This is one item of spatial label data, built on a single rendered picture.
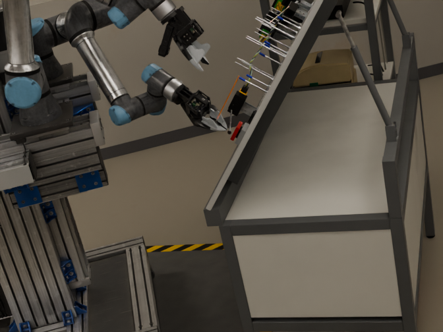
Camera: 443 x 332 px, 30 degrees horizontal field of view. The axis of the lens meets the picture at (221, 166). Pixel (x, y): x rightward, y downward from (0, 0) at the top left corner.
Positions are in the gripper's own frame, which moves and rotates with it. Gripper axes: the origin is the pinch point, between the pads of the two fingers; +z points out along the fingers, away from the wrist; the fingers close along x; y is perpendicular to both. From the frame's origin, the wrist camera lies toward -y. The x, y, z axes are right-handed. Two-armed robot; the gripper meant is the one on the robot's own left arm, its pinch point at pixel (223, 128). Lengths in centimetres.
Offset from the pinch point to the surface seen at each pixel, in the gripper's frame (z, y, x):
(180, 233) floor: -38, -161, -2
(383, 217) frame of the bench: 62, 8, 4
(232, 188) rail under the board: 12.7, -12.4, -11.5
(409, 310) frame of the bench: 84, -18, -7
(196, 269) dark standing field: -12, -136, -17
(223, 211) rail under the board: 17.9, -5.7, -21.7
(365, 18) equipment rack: -6, -49, 98
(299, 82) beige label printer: -19, -82, 71
